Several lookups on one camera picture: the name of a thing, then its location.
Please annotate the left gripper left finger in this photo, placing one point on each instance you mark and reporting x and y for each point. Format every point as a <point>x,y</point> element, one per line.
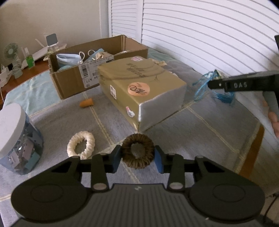
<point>101,164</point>

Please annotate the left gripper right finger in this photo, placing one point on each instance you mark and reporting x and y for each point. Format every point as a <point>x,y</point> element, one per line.
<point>174,165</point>

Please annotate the brown braided hair scrunchie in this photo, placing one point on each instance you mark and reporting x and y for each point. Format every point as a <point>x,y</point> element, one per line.
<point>138,151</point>

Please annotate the cream braided hair scrunchie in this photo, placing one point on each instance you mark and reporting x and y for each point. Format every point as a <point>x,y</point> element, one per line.
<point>81,144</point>

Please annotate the blue patterned tassel sachet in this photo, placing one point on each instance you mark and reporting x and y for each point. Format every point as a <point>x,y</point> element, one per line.
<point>212,81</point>

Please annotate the blue face mask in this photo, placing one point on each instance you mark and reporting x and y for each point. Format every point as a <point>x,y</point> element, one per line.
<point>69,59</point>
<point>90,54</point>

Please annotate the person right hand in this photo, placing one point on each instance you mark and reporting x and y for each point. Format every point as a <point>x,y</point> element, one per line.
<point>274,121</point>

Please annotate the grey blue checked tablecloth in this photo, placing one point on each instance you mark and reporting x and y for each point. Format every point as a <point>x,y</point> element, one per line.
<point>208,127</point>

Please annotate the white louvered closet door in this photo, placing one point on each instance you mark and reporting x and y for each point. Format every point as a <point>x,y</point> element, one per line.
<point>235,37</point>

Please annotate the orange foam earplug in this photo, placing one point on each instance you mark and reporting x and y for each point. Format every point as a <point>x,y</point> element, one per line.
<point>86,103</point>

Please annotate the gold tissue paper pack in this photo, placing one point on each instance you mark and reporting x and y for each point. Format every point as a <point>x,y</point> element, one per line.
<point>144,92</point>

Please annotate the clear jar white lid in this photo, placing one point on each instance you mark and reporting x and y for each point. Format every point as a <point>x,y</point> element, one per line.
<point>21,141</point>

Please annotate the brown cardboard box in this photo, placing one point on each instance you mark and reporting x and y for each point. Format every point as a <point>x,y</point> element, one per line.
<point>71,80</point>

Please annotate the beige fabric rose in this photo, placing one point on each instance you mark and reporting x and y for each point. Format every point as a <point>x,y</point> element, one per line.
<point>160,63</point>

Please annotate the wooden nightstand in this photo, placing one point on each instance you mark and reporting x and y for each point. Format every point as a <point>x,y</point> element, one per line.
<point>25,89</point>

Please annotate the green small bottle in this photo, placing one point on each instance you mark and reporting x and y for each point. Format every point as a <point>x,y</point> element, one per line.
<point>30,61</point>

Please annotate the pale green cup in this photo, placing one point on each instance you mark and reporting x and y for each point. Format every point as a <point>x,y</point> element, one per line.
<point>17,72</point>

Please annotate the white wifi router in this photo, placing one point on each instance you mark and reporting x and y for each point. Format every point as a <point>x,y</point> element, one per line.
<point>37,55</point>

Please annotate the white power strip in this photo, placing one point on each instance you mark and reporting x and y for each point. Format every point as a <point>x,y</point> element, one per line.
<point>5,76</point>

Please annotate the phone on white stand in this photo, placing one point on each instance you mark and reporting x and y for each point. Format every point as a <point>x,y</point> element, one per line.
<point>51,40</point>

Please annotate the small green desk fan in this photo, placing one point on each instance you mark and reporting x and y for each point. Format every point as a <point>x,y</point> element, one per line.
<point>11,52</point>

